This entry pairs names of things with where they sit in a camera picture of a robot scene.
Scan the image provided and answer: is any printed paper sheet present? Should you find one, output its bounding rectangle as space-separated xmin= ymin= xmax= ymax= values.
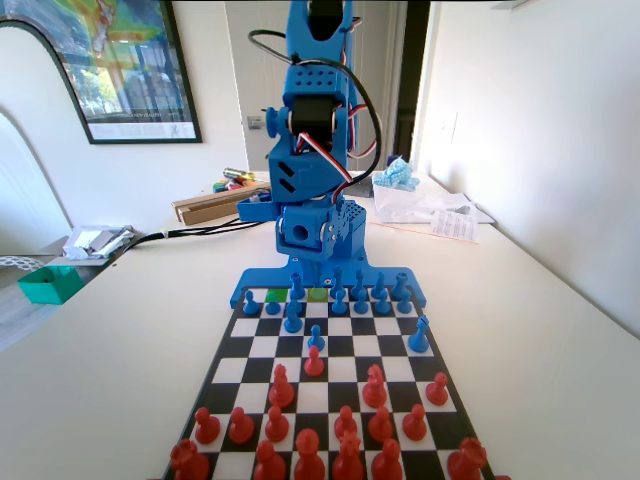
xmin=428 ymin=208 xmax=481 ymax=245

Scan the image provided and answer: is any crumpled paper pile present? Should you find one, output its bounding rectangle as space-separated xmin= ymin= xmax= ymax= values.
xmin=62 ymin=224 xmax=137 ymax=261

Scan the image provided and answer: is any red bishop chess piece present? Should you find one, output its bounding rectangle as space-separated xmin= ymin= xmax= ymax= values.
xmin=370 ymin=438 xmax=404 ymax=480
xmin=253 ymin=439 xmax=288 ymax=480

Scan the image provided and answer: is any clear plastic bag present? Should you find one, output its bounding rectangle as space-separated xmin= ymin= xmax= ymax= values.
xmin=373 ymin=184 xmax=474 ymax=225

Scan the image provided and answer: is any black white chessboard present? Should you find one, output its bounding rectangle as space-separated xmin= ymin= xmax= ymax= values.
xmin=162 ymin=285 xmax=496 ymax=480

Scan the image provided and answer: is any black camera cable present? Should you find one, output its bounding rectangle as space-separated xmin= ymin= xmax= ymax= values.
xmin=248 ymin=29 xmax=384 ymax=204

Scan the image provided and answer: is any yellow handled screwdriver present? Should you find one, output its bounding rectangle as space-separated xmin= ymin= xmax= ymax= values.
xmin=223 ymin=167 xmax=271 ymax=184

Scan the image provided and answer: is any coloured marker set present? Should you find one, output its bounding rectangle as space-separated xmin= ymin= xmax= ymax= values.
xmin=212 ymin=178 xmax=261 ymax=194

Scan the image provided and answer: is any white door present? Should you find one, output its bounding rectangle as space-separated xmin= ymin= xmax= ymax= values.
xmin=224 ymin=0 xmax=401 ymax=174

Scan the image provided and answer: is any dark grey pad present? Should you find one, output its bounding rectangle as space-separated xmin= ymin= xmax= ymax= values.
xmin=349 ymin=174 xmax=377 ymax=200

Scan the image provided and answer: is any group of blue chess pieces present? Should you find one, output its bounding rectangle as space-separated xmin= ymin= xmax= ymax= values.
xmin=228 ymin=254 xmax=429 ymax=309

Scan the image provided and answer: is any red rook chess piece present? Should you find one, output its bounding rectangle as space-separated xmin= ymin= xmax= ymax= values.
xmin=169 ymin=438 xmax=211 ymax=480
xmin=446 ymin=437 xmax=489 ymax=479

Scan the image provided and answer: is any green plastic box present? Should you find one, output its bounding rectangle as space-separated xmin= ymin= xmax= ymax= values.
xmin=17 ymin=264 xmax=85 ymax=305

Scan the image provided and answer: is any white arched panel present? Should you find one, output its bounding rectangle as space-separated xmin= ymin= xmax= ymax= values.
xmin=0 ymin=18 xmax=91 ymax=251

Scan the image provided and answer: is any black cable bundle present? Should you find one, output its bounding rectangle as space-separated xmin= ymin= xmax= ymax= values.
xmin=112 ymin=217 xmax=276 ymax=254

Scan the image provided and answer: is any red pawn chess piece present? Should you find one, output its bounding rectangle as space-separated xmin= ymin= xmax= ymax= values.
xmin=425 ymin=372 xmax=450 ymax=406
xmin=333 ymin=405 xmax=359 ymax=439
xmin=303 ymin=346 xmax=324 ymax=377
xmin=228 ymin=407 xmax=255 ymax=445
xmin=367 ymin=405 xmax=394 ymax=444
xmin=264 ymin=405 xmax=290 ymax=444
xmin=402 ymin=403 xmax=428 ymax=442
xmin=193 ymin=406 xmax=221 ymax=445

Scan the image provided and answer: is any red queen chess piece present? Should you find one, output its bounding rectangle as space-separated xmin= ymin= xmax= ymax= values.
xmin=332 ymin=430 xmax=365 ymax=480

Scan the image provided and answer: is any white paper stack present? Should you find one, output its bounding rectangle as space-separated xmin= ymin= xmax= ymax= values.
xmin=424 ymin=192 xmax=497 ymax=226

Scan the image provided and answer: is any black framed poster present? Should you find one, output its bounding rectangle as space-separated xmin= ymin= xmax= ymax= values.
xmin=62 ymin=0 xmax=204 ymax=146

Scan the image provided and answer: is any long cardboard box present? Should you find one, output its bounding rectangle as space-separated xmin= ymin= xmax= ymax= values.
xmin=171 ymin=187 xmax=274 ymax=226

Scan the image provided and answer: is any polka dot cloth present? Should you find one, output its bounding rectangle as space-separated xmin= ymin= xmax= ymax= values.
xmin=0 ymin=254 xmax=39 ymax=274

